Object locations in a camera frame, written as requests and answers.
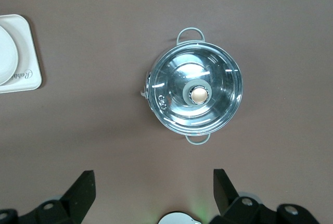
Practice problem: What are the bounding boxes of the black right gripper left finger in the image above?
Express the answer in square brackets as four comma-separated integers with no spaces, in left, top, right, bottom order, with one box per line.
[0,170,96,224]

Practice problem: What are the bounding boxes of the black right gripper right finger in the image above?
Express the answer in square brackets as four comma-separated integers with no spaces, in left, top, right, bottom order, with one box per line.
[208,168,322,224]

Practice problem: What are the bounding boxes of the round cream plate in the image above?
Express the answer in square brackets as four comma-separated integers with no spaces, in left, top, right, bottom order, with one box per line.
[0,25,19,86]

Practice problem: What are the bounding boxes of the cream rabbit print tray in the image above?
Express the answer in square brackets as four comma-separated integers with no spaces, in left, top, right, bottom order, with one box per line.
[0,14,43,94]

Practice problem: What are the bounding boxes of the brown table cover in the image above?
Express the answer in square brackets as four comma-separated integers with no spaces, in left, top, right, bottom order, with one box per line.
[0,0,333,224]

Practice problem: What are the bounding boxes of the glass pot lid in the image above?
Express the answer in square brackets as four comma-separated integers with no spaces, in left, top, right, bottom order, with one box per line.
[149,42,244,135]

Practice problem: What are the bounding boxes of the steel electric cooking pot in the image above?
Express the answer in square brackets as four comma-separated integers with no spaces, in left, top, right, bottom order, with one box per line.
[139,27,244,147]

